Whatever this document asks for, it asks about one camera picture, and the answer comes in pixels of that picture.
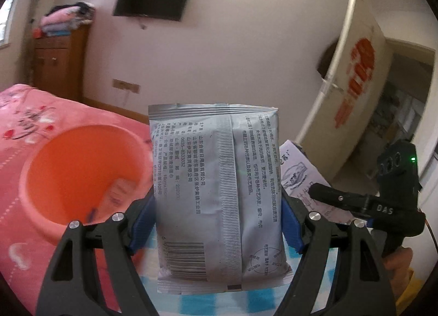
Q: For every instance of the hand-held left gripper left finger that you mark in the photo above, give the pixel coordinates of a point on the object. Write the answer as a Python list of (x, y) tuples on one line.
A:
[(142, 223)]

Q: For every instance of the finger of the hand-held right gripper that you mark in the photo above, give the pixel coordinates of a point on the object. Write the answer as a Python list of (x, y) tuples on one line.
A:
[(328, 196)]

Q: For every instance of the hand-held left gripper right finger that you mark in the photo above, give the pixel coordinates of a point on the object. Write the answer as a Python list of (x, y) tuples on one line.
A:
[(291, 223)]

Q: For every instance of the white printed sachet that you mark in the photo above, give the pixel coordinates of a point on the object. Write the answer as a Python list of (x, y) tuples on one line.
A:
[(301, 168)]

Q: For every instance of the grey printed packet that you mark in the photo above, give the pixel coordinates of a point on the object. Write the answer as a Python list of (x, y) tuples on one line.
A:
[(219, 182)]

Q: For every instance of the orange plastic bin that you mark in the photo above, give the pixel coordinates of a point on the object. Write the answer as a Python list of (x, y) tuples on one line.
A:
[(51, 172)]

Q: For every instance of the person's right hand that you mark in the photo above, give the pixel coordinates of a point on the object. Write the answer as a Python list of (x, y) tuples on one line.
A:
[(398, 268)]

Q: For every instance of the white door with orange print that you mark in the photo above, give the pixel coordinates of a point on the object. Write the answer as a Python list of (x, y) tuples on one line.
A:
[(356, 97)]

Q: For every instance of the dark bag on door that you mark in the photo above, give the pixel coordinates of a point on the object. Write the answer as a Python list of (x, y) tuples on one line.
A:
[(326, 59)]

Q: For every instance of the pink printed blanket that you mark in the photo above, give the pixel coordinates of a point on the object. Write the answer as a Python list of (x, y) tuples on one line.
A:
[(20, 114)]

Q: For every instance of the wooden cabinet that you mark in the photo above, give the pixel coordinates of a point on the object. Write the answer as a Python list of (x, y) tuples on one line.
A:
[(61, 66)]

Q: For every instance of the pile of folded clothes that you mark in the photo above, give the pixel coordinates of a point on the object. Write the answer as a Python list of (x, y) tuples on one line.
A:
[(65, 20)]

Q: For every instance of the window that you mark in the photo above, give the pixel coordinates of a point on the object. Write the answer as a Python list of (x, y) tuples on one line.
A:
[(6, 18)]

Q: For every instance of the wall socket strip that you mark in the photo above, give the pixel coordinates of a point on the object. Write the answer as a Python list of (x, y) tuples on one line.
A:
[(126, 86)]

